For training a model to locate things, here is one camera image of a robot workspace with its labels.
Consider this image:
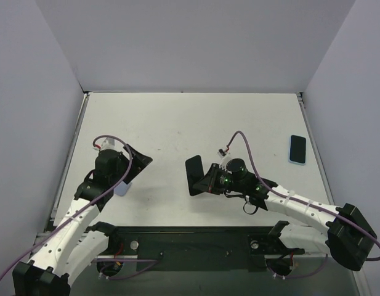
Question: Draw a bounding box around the black phone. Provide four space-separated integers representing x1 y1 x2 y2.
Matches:
185 155 208 196

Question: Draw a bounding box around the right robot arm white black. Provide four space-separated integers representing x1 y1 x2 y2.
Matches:
185 155 377 271

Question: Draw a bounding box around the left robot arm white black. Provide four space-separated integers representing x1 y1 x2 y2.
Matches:
12 144 153 295

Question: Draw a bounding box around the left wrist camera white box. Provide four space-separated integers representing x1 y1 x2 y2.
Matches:
99 138 115 152

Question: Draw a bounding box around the aluminium front rail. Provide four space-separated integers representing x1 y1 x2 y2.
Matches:
40 231 139 261

